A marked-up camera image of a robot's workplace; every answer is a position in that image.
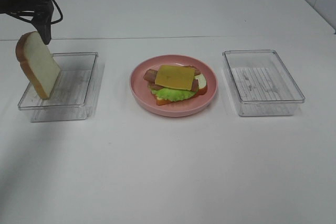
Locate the bread slice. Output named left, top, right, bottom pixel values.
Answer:
left=15, top=31, right=60, bottom=100
left=156, top=73, right=207, bottom=105

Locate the left clear plastic container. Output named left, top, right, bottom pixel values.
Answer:
left=18, top=52, right=104, bottom=122

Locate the yellow cheese slice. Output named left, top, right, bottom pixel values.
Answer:
left=154, top=65, right=195, bottom=91

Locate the right clear plastic container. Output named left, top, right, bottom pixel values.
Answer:
left=223, top=49, right=305, bottom=116

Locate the pink round plate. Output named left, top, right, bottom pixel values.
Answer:
left=130, top=55, right=218, bottom=117

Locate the green lettuce leaf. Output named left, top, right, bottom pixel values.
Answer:
left=148, top=85, right=199, bottom=104

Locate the bacon strip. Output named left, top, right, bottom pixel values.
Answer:
left=143, top=69, right=199, bottom=92
left=143, top=65, right=201, bottom=91

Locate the clear plastic container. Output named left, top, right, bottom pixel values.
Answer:
left=18, top=52, right=104, bottom=122
left=223, top=49, right=305, bottom=116

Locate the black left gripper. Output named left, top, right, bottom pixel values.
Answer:
left=1, top=0, right=54, bottom=45

